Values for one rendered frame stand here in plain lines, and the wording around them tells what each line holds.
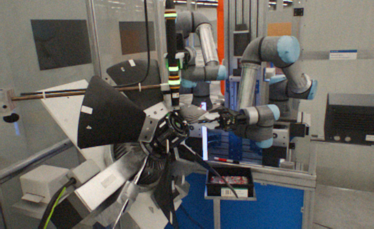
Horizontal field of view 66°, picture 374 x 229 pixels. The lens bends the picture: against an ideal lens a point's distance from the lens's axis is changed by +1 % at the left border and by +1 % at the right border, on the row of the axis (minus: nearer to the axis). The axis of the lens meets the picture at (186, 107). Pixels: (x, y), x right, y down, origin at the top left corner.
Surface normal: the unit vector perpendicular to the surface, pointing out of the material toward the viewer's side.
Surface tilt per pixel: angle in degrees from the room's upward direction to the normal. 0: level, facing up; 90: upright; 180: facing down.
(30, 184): 90
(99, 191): 50
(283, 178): 90
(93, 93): 72
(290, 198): 90
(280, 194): 90
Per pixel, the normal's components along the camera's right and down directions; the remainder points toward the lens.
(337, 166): -0.37, 0.26
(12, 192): 0.93, 0.06
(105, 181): 0.68, -0.58
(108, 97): 0.68, -0.11
